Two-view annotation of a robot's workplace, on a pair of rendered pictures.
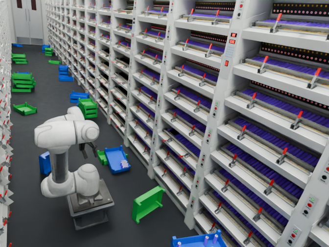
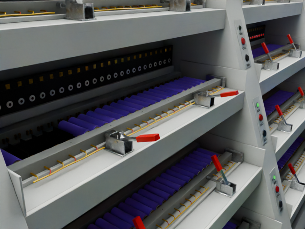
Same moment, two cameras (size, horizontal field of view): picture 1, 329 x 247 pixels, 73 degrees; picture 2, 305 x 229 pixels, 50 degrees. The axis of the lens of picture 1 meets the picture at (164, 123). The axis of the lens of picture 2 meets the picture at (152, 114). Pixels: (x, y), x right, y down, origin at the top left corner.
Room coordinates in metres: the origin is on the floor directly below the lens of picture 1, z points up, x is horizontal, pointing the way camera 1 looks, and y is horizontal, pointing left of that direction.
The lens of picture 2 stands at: (1.87, 0.42, 0.68)
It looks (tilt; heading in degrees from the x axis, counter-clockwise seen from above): 8 degrees down; 256
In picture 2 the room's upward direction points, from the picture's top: 16 degrees counter-clockwise
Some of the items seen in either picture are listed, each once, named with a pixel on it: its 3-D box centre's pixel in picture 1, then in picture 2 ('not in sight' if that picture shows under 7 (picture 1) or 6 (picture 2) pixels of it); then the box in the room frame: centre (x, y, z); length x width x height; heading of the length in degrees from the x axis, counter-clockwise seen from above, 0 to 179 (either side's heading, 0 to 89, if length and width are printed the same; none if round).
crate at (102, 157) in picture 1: (112, 155); not in sight; (2.22, 0.55, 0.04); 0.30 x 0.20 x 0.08; 125
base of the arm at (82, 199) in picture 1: (89, 193); not in sight; (1.35, 0.50, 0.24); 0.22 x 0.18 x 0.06; 31
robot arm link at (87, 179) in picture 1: (87, 178); not in sight; (1.36, 0.52, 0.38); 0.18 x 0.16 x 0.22; 121
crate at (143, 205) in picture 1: (149, 203); not in sight; (1.49, 0.03, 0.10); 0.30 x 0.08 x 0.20; 140
